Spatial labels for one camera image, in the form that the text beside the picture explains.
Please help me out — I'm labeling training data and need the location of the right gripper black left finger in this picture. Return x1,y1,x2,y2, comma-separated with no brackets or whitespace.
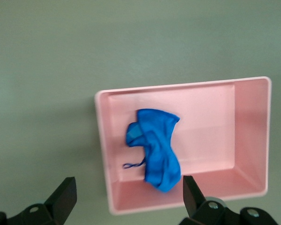
0,176,77,225

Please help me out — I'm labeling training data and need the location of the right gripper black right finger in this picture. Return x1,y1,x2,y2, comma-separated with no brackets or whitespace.
179,175,278,225

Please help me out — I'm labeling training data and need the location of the blue cloth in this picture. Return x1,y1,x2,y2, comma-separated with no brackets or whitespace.
123,108,181,193

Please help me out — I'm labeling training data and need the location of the pink plastic box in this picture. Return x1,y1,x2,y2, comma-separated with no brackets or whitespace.
94,76,272,216

